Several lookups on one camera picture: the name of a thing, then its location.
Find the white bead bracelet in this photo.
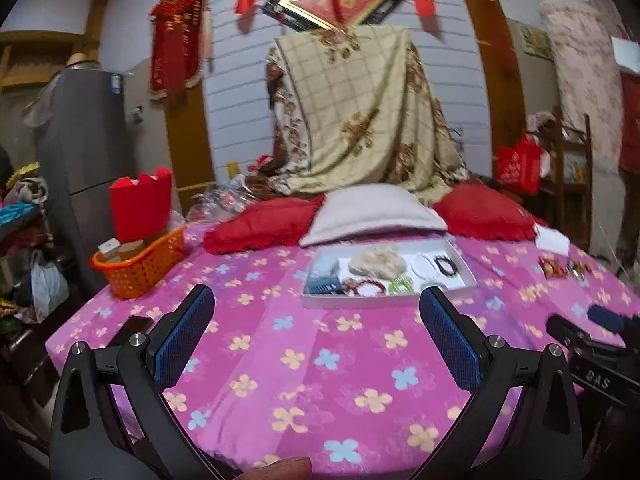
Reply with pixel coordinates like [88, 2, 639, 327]
[411, 252, 441, 280]

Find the person left hand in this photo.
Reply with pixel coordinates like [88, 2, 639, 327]
[236, 457, 312, 480]

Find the red snack packet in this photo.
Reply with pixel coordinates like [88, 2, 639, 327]
[538, 257, 568, 280]

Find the orange plastic basket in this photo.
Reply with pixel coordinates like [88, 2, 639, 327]
[89, 226, 188, 299]

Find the white paper packet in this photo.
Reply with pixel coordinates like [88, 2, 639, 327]
[534, 223, 570, 257]

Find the cream dotted scrunchie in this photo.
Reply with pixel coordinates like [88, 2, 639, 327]
[348, 246, 407, 281]

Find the wooden chair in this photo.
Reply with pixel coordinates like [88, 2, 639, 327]
[539, 106, 593, 252]

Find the red ruffled pillow right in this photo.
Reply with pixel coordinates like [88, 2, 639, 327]
[432, 183, 547, 242]

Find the red ruffled pillow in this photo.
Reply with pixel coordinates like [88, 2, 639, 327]
[203, 194, 326, 255]
[432, 183, 547, 242]

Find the red box in basket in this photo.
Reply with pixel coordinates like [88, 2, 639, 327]
[110, 167, 172, 243]

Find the white shallow box tray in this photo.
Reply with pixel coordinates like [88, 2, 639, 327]
[302, 237, 477, 310]

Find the blue hair claw clip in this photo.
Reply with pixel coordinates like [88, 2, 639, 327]
[304, 275, 345, 296]

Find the crumpled clear plastic bag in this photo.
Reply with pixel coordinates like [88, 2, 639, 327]
[186, 174, 258, 223]

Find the light blue fluffy scrunchie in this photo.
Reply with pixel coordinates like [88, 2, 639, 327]
[310, 255, 341, 278]

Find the red ruffled pillow left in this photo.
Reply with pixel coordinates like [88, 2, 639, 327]
[203, 194, 326, 255]

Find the white pillow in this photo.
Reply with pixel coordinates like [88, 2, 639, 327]
[299, 184, 448, 247]

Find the red shopping bag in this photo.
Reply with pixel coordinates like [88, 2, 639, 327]
[496, 131, 542, 196]

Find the grey refrigerator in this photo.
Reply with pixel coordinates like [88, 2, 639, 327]
[35, 68, 136, 294]

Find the floral beige quilt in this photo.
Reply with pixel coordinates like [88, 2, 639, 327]
[262, 25, 466, 205]

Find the small red flag right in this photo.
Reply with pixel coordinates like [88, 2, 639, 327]
[413, 0, 436, 18]

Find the small red flag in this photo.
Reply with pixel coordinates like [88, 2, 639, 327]
[235, 0, 259, 16]
[413, 0, 436, 18]

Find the small red flag left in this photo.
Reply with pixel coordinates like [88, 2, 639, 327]
[235, 0, 259, 16]

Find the dark brown bead bracelet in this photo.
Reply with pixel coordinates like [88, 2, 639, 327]
[433, 254, 460, 278]

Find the green bead bracelet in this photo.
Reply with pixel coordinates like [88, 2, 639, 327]
[387, 276, 417, 297]

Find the red bead bracelet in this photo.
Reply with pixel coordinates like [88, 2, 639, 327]
[349, 277, 388, 298]

